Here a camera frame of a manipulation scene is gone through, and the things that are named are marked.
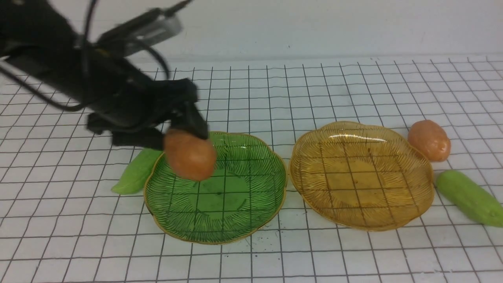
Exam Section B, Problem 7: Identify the amber glass plate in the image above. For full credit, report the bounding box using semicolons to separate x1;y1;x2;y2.
289;121;435;231

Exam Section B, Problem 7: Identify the brown potato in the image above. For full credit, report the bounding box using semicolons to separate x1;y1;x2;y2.
408;119;451;162
164;129;217;182

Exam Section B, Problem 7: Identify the black camera cable left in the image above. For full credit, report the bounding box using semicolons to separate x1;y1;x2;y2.
0;0;195;112

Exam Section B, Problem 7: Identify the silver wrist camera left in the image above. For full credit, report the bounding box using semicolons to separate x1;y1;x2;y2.
96;8;184;57

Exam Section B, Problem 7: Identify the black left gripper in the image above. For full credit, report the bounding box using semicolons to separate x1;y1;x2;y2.
86;67;209;151

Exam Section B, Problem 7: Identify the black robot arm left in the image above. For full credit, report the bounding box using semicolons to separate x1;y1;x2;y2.
1;0;209;151

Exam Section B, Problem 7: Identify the green cucumber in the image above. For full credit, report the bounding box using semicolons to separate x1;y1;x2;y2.
435;170;503;228
111;148;162;195

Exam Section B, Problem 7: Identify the green glass plate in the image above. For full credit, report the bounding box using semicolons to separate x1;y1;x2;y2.
143;131;288;245

